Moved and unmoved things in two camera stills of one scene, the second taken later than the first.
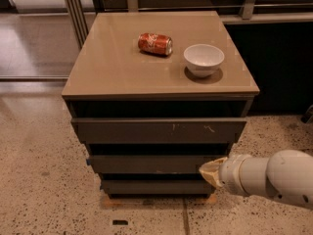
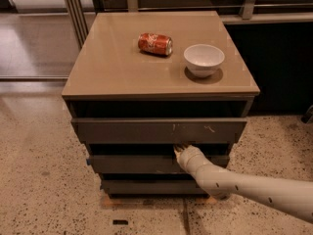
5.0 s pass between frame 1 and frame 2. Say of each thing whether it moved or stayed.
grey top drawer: stayed
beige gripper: moved
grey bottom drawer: stayed
